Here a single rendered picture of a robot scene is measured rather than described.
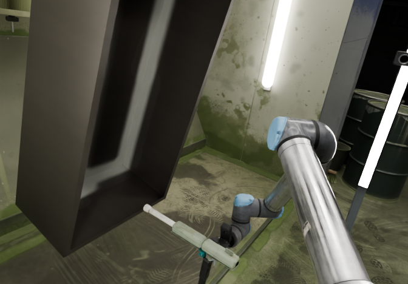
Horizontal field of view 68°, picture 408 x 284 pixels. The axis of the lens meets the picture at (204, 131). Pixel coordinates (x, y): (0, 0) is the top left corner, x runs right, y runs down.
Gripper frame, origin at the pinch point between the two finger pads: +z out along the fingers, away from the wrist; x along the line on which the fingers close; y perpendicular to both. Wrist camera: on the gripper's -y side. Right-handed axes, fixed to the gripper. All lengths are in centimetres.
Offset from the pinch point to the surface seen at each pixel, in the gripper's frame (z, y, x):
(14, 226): 11, 49, 116
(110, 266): -9, 49, 56
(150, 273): -20, 47, 36
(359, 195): -101, -17, -44
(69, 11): 43, -78, 45
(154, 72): -19, -59, 62
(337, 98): -178, -65, -3
